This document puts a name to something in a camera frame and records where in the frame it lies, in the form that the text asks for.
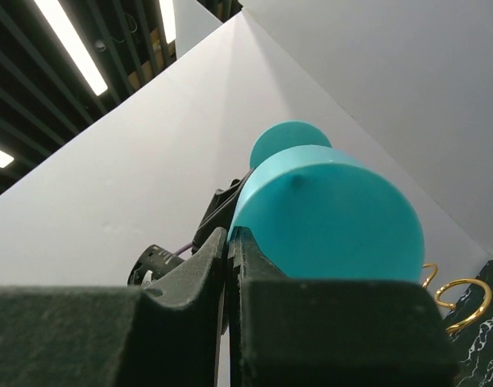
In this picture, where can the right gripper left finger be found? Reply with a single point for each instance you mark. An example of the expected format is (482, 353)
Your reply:
(167, 334)

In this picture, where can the gold wire wine glass rack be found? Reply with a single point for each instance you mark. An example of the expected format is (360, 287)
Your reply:
(473, 311)

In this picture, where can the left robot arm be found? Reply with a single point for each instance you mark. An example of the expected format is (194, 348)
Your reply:
(156, 261)

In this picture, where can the teal wine glass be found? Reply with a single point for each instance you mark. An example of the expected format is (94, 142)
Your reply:
(318, 213)

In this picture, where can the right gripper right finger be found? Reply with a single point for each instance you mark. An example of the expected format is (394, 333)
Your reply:
(296, 332)

